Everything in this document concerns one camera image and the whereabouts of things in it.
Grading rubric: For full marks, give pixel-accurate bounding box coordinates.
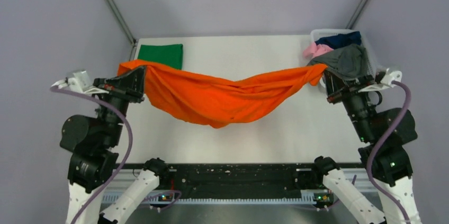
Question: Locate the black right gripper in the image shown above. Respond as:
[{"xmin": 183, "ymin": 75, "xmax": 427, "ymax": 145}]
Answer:
[{"xmin": 321, "ymin": 65, "xmax": 375, "ymax": 140}]

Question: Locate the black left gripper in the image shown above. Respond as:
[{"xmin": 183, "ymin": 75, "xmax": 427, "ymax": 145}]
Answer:
[{"xmin": 93, "ymin": 62, "xmax": 149, "ymax": 144}]

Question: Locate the orange t-shirt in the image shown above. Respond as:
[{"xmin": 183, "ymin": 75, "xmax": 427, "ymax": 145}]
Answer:
[{"xmin": 117, "ymin": 59, "xmax": 327, "ymax": 129}]

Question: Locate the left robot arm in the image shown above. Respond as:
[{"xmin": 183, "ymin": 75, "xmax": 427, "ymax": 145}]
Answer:
[{"xmin": 51, "ymin": 66, "xmax": 170, "ymax": 223}]

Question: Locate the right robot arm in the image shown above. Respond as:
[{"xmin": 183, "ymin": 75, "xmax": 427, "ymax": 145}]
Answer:
[{"xmin": 310, "ymin": 69, "xmax": 421, "ymax": 223}]

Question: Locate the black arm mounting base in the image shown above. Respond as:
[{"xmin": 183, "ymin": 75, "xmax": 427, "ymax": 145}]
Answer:
[{"xmin": 115, "ymin": 163, "xmax": 364, "ymax": 200}]

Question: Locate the grey t-shirt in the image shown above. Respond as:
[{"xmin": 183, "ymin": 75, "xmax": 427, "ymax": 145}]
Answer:
[{"xmin": 307, "ymin": 44, "xmax": 371, "ymax": 80}]

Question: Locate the pink t-shirt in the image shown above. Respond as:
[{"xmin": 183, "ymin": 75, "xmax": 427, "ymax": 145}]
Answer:
[{"xmin": 302, "ymin": 42, "xmax": 333, "ymax": 59}]

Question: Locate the navy blue t-shirt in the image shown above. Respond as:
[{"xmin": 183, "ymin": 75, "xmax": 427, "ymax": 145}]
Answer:
[{"xmin": 315, "ymin": 31, "xmax": 362, "ymax": 49}]

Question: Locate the folded green t-shirt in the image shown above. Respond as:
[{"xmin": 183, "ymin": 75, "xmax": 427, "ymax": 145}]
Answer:
[{"xmin": 137, "ymin": 44, "xmax": 184, "ymax": 70}]

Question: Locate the white plastic laundry basket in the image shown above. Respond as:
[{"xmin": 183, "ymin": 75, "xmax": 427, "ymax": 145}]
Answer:
[{"xmin": 310, "ymin": 29, "xmax": 380, "ymax": 76}]

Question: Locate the left corner metal strut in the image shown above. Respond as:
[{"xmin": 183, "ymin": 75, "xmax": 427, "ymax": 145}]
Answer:
[{"xmin": 105, "ymin": 0, "xmax": 137, "ymax": 47}]

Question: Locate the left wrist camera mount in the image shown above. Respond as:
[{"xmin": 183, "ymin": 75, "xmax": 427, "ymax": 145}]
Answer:
[{"xmin": 51, "ymin": 69, "xmax": 109, "ymax": 95}]

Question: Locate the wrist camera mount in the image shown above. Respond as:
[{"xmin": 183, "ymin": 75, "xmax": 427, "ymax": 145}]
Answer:
[
  {"xmin": 51, "ymin": 69, "xmax": 109, "ymax": 95},
  {"xmin": 358, "ymin": 68, "xmax": 403, "ymax": 93}
]

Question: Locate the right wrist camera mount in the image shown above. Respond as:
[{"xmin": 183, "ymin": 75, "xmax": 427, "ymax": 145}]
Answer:
[{"xmin": 358, "ymin": 68, "xmax": 403, "ymax": 93}]

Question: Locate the aluminium frame rail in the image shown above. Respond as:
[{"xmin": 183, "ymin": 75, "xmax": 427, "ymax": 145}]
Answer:
[{"xmin": 100, "ymin": 168, "xmax": 380, "ymax": 205}]

